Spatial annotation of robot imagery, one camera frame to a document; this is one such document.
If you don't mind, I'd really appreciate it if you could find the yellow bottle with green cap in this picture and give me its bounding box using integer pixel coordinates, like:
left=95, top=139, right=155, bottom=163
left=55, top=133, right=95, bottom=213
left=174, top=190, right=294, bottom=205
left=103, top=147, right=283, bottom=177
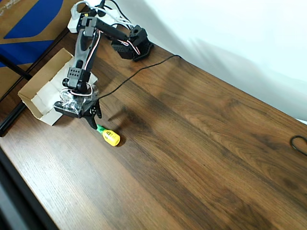
left=96, top=124, right=121, bottom=147

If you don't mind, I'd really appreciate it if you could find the white cardboard box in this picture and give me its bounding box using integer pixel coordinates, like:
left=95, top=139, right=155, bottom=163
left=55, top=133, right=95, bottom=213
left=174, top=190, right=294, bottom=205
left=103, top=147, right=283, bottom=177
left=18, top=47, right=98, bottom=127

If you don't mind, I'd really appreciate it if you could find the large brown blue cardboard box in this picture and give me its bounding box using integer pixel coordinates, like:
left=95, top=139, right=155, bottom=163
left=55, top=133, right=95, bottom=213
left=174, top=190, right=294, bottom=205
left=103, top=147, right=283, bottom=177
left=0, top=0, right=86, bottom=101

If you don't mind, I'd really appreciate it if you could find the black metal pole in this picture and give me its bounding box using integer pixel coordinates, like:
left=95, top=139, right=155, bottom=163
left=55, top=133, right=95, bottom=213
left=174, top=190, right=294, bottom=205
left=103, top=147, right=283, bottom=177
left=0, top=54, right=33, bottom=81

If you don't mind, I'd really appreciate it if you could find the white power strip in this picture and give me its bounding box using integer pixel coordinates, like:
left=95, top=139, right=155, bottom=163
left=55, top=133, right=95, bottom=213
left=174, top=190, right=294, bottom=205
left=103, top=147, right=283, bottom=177
left=93, top=6, right=135, bottom=27
left=67, top=2, right=83, bottom=34

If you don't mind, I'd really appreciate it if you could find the black power adapter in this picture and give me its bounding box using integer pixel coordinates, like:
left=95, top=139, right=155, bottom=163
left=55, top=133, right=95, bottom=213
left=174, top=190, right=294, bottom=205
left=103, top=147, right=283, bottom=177
left=77, top=11, right=93, bottom=24

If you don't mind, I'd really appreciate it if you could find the camera wrapped in clear plastic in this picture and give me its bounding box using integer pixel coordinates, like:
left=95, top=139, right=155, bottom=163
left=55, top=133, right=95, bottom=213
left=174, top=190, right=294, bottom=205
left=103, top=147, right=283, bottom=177
left=59, top=83, right=100, bottom=113

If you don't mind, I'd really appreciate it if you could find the black metal frame bar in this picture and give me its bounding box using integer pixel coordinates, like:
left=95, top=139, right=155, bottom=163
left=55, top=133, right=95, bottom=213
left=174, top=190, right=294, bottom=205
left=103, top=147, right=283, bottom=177
left=0, top=103, right=24, bottom=138

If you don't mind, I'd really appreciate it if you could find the thin black camera cable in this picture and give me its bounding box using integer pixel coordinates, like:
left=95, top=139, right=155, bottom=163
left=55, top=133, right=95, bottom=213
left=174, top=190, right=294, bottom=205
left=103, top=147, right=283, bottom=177
left=98, top=54, right=182, bottom=99

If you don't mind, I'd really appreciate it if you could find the black cable loop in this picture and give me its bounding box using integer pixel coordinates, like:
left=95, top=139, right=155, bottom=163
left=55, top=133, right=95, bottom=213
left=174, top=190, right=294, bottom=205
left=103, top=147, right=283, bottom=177
left=290, top=136, right=307, bottom=156

